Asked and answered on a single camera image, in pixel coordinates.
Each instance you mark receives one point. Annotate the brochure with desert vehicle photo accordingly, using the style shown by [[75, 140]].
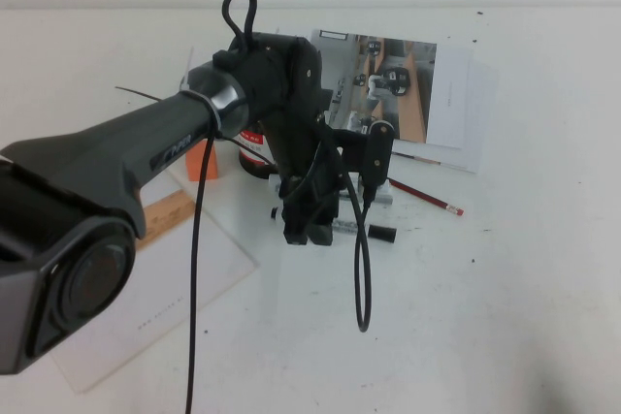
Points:
[[160, 297]]

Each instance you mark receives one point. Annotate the orange rectangular block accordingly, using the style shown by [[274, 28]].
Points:
[[206, 167]]

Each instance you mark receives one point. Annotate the red pencil with eraser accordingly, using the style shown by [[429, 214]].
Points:
[[427, 200]]

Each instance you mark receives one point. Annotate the silver grey pen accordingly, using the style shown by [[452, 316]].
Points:
[[383, 196]]

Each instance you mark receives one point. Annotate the black mesh pen holder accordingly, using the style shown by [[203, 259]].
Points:
[[252, 152]]

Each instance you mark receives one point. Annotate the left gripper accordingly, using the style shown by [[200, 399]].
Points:
[[301, 157]]

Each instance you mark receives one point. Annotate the white whiteboard marker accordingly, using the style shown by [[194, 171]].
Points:
[[381, 232]]

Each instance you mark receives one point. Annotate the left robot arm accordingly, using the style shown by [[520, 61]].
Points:
[[121, 142]]

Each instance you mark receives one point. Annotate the white paper sheets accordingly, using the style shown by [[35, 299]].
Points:
[[461, 108]]

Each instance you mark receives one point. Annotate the thin wooden pencil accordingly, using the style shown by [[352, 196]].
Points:
[[422, 159]]

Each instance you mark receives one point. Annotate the brochure with office robot photo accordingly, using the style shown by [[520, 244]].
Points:
[[407, 89]]

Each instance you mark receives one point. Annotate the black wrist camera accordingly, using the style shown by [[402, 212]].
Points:
[[379, 152]]

